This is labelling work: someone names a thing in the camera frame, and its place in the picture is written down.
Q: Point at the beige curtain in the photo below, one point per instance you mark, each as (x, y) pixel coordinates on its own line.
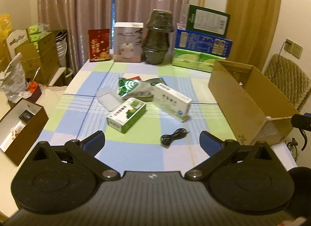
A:
(79, 16)

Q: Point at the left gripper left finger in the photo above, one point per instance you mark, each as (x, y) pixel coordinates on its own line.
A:
(85, 151)

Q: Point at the yellow plastic bag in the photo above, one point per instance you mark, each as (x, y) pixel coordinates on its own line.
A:
(6, 26)

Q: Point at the green leaf foil pouch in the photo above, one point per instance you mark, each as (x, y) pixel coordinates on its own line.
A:
(140, 89)

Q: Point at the stacked dark green pots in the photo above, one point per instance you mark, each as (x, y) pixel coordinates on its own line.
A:
(156, 42)

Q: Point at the woven chair back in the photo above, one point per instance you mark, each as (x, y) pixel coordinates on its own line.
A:
(288, 77)

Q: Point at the golden curtain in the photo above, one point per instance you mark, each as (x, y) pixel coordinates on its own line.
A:
(251, 28)

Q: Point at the white humidifier box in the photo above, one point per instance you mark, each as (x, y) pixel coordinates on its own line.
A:
(127, 42)

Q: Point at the brown cartons stack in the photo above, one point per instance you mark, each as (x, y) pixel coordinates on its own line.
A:
(37, 45)

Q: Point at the checkered tablecloth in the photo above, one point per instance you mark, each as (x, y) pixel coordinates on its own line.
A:
(156, 142)

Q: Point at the brown open box left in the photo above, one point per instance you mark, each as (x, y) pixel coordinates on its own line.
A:
(20, 128)

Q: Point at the red gift box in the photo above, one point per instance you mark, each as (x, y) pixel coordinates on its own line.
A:
(99, 45)

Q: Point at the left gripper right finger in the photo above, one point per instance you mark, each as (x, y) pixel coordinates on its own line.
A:
(220, 153)

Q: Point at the green white medicine box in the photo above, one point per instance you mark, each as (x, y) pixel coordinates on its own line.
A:
(126, 115)

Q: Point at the crumpled white plastic bag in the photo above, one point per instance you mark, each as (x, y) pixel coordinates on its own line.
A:
(13, 81)

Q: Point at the wall power socket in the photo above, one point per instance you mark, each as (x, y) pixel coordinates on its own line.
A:
(293, 48)

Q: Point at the green tissue pack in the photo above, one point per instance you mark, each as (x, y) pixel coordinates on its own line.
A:
(194, 60)

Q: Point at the green white product box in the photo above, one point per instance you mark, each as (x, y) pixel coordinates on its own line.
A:
(204, 20)

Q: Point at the clear plastic container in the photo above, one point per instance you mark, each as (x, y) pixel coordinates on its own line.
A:
(108, 98)

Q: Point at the large brown cardboard box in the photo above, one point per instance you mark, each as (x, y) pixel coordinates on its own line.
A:
(254, 107)

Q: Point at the blue product box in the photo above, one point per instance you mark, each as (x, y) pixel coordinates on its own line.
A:
(200, 42)

